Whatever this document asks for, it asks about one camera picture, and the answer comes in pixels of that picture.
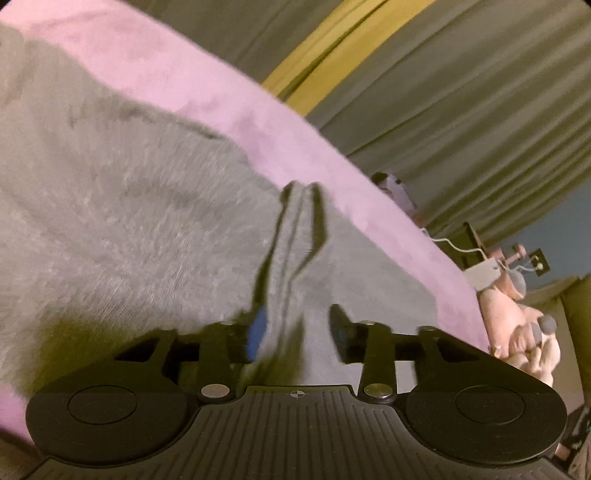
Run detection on pink blanket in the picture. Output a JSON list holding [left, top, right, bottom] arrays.
[[0, 0, 491, 435]]

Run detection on yellow curtain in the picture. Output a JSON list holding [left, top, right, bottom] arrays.
[[261, 0, 437, 118]]

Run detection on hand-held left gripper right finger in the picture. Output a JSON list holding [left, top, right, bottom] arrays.
[[329, 305, 492, 400]]

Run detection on pink plush toy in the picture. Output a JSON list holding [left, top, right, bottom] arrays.
[[478, 271, 563, 387]]

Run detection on black wall outlet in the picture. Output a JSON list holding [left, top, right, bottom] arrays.
[[527, 248, 551, 278]]

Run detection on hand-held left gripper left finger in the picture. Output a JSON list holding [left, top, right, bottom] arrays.
[[113, 308, 274, 400]]

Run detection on grey curtain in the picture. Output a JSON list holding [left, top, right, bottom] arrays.
[[217, 0, 356, 86], [302, 0, 591, 247]]

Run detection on dark nightstand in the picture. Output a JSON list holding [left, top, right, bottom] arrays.
[[455, 222, 485, 271]]

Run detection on grey sweat pants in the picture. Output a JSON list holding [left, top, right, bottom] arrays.
[[0, 23, 438, 398]]

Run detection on white cable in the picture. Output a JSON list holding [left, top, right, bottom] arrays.
[[419, 227, 486, 256]]

